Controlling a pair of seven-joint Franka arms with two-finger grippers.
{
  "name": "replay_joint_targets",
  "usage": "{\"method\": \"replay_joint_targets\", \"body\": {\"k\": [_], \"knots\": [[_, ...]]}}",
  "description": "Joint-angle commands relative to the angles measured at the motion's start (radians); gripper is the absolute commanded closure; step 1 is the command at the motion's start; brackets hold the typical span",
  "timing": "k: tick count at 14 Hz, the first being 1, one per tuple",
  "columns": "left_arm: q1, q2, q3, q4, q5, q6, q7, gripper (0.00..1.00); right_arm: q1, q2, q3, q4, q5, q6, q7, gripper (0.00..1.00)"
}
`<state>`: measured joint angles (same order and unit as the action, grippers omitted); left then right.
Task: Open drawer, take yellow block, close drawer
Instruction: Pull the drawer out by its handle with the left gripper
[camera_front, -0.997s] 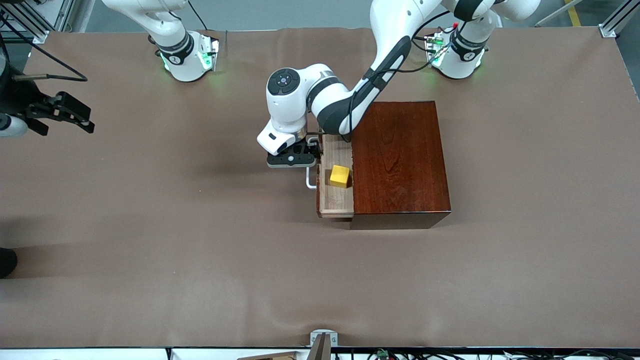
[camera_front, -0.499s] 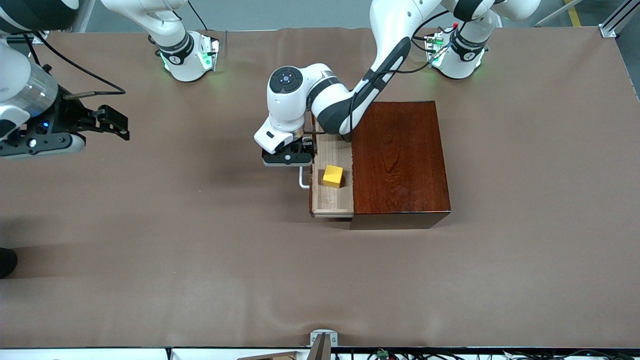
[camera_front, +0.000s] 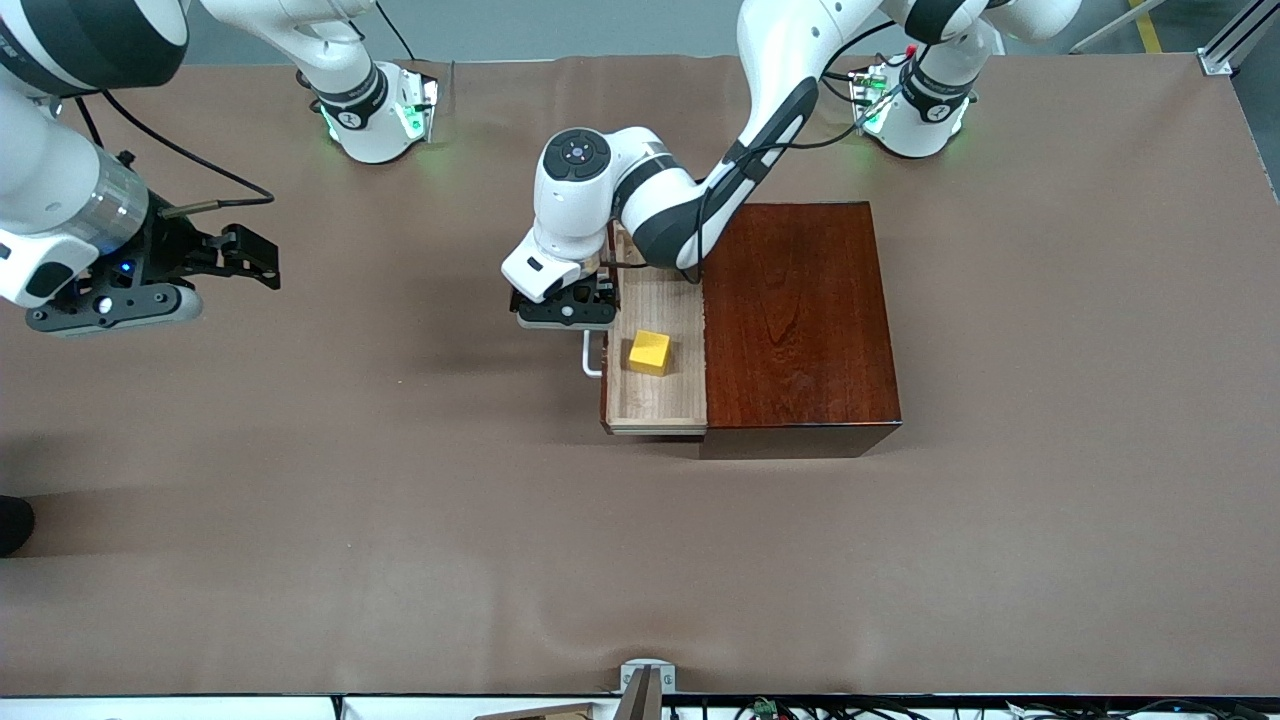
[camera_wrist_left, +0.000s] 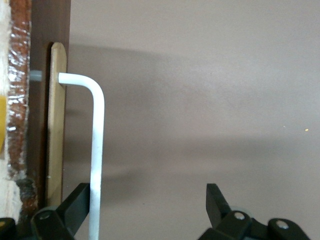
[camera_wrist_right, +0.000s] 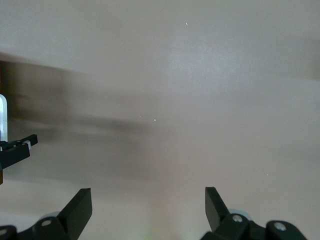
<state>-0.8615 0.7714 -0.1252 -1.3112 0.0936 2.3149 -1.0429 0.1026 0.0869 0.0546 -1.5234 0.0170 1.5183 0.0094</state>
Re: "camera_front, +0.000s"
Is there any silver metal clamp bracket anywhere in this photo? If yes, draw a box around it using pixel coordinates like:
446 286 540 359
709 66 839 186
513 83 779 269
620 660 677 695

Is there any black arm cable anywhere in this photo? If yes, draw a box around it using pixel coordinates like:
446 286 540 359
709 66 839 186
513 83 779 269
600 20 931 286
75 90 276 216

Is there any yellow block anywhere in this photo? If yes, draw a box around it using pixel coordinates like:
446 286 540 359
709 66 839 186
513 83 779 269
626 329 672 378

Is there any brown table cover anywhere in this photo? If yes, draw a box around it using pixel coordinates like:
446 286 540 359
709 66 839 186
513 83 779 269
0 55 1280 698

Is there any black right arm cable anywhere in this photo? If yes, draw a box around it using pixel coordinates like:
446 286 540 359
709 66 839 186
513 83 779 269
75 90 276 216

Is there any black left base cable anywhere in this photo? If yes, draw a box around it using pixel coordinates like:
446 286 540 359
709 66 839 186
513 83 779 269
820 45 901 111

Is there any dark red wooden cabinet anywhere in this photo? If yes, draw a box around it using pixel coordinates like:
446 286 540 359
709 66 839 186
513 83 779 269
700 200 903 461

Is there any grey camera post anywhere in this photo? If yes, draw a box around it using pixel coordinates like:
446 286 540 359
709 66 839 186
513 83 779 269
613 667 663 720

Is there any light wooden board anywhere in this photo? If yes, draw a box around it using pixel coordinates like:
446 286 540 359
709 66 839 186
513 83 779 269
473 702 598 720

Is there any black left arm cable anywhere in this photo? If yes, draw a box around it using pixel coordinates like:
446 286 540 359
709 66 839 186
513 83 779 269
600 20 931 286

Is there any thin black right base cable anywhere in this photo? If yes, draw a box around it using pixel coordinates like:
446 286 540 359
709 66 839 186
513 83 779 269
375 0 417 63

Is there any aluminium extrusion frame profile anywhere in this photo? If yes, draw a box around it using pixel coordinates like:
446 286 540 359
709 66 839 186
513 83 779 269
1197 0 1280 77

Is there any light wood drawer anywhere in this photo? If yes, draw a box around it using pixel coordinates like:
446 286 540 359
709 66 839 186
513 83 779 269
600 222 709 437

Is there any black shoe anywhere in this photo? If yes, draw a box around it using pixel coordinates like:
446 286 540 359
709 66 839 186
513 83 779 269
0 495 36 558

